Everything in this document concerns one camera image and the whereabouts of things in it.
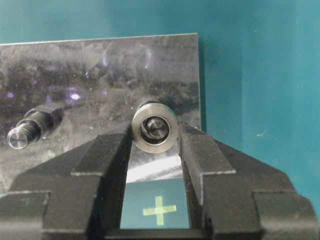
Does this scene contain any steel shaft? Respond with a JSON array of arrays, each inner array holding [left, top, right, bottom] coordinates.
[[7, 102, 64, 150], [140, 113, 169, 142]]

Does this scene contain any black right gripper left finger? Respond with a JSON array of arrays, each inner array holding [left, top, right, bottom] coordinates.
[[0, 133, 132, 240]]

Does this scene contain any green tape cross marker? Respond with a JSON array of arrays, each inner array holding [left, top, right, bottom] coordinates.
[[142, 196, 177, 226]]

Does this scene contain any grey metal base plate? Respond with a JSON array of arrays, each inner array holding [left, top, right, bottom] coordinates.
[[0, 33, 202, 193]]

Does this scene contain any upper steel shaft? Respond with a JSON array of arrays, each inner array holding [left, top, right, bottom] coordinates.
[[140, 113, 169, 142]]

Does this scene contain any steel washer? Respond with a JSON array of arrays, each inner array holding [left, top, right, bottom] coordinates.
[[131, 101, 178, 154]]

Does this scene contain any teal table cloth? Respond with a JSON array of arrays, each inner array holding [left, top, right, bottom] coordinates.
[[0, 0, 320, 213]]

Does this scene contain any lower steel shaft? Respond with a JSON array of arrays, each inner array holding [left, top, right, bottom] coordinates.
[[7, 102, 64, 150]]

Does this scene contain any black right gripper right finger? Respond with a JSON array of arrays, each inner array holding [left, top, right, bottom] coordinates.
[[178, 123, 320, 240]]

